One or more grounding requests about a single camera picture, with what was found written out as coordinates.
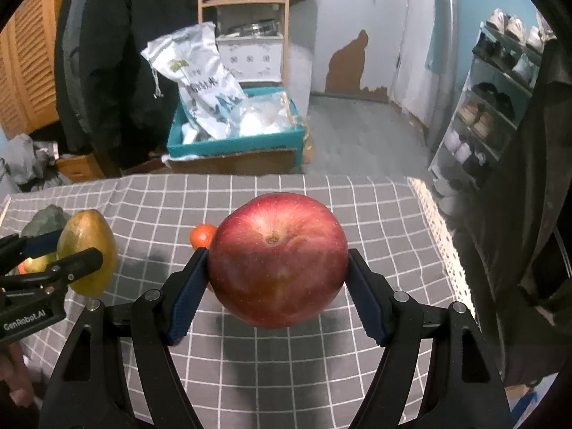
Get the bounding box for yellow green mango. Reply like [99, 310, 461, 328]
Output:
[24, 208, 118, 299]

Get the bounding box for large red apple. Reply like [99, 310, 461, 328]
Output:
[207, 193, 349, 329]

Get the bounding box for person's left hand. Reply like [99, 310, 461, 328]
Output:
[0, 343, 35, 408]

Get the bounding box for dark green leaf plate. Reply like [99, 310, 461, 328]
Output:
[20, 204, 71, 237]

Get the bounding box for grey crumpled clothes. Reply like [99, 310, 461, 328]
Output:
[0, 134, 72, 199]

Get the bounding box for small orange tangerine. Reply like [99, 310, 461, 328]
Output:
[189, 224, 216, 249]

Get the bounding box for dark hanging coat right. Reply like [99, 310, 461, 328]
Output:
[465, 40, 571, 386]

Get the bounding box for wooden louvered wardrobe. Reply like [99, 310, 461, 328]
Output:
[1, 0, 62, 139]

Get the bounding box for black hanging jacket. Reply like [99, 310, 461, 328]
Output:
[54, 0, 198, 171]

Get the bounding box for white printed plastic bag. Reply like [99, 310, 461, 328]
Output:
[142, 22, 246, 140]

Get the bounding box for brown cardboard box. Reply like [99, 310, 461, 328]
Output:
[162, 149, 298, 176]

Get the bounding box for clear plastic bag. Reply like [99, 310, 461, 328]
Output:
[228, 92, 296, 138]

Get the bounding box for teal cardboard box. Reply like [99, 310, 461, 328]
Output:
[167, 87, 305, 165]

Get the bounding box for white patterned storage box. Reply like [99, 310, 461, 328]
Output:
[216, 35, 283, 83]

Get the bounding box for grey shoe rack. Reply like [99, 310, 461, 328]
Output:
[429, 9, 544, 217]

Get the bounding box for wooden shelf rack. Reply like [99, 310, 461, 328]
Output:
[198, 0, 291, 87]

